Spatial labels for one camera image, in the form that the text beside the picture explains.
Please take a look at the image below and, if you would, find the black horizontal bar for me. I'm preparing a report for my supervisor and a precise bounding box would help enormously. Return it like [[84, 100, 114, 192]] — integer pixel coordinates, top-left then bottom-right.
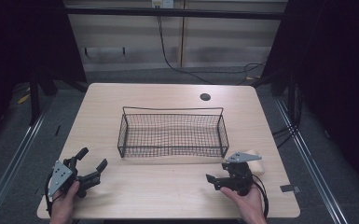
[[64, 7, 287, 21]]

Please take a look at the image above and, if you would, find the yellow tape strip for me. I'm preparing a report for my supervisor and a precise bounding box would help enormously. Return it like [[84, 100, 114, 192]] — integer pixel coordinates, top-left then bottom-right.
[[17, 92, 31, 105]]

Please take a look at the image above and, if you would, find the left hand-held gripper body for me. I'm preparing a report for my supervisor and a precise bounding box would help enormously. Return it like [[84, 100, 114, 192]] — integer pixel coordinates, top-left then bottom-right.
[[47, 157, 102, 199]]

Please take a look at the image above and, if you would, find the beige rounded object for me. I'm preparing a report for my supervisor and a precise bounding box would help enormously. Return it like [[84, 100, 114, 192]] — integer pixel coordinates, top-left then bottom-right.
[[243, 149, 266, 176]]

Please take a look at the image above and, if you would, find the grey tape strip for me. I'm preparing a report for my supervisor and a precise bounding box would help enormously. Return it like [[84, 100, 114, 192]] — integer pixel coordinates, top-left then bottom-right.
[[279, 183, 302, 194]]

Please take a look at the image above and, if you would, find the long black wall cable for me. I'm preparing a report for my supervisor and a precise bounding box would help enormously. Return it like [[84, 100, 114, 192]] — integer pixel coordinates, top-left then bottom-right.
[[157, 15, 268, 86]]

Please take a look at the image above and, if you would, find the metal floor rail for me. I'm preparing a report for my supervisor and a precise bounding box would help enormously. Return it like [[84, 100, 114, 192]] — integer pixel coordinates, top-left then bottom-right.
[[0, 92, 57, 224], [273, 96, 351, 224]]

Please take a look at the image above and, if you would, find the white wall outlet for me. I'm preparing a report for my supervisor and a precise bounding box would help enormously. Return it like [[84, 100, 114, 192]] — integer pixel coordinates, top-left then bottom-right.
[[150, 0, 175, 9]]

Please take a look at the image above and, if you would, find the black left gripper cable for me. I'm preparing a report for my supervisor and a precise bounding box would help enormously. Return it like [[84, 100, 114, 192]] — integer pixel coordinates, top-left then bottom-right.
[[44, 172, 63, 217]]

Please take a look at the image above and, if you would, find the black wire mesh basket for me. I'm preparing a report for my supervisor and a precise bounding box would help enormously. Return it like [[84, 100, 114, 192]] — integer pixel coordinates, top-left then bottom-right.
[[117, 105, 230, 159]]

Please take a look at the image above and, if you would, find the person's left hand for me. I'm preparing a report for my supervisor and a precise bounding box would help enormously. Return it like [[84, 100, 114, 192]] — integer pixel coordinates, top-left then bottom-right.
[[48, 180, 81, 224]]

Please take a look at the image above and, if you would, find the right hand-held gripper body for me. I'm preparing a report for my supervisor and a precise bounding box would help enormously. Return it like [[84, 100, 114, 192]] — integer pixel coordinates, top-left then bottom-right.
[[221, 150, 263, 197]]

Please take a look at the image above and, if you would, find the dark curtain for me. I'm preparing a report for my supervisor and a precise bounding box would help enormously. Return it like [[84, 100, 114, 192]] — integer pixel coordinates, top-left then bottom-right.
[[0, 0, 88, 150], [260, 0, 359, 190]]

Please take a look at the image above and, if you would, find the black metal stand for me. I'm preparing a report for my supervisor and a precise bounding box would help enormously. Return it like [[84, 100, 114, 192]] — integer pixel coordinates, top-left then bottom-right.
[[28, 69, 42, 127]]

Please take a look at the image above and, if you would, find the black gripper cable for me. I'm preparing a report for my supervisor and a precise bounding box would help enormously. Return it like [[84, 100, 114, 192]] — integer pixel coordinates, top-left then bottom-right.
[[44, 172, 63, 217], [251, 173, 270, 219]]

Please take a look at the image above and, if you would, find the person's right hand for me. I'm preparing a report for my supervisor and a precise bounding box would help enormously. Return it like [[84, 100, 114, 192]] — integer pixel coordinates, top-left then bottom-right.
[[219, 183, 268, 224]]

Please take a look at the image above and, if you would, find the bundle of black floor cables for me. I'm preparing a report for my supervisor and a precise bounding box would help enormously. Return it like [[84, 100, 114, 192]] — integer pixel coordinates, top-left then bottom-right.
[[271, 87, 304, 149]]

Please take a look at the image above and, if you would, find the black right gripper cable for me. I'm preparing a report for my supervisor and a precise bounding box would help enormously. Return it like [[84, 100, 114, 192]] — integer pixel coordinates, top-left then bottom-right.
[[251, 173, 270, 219]]

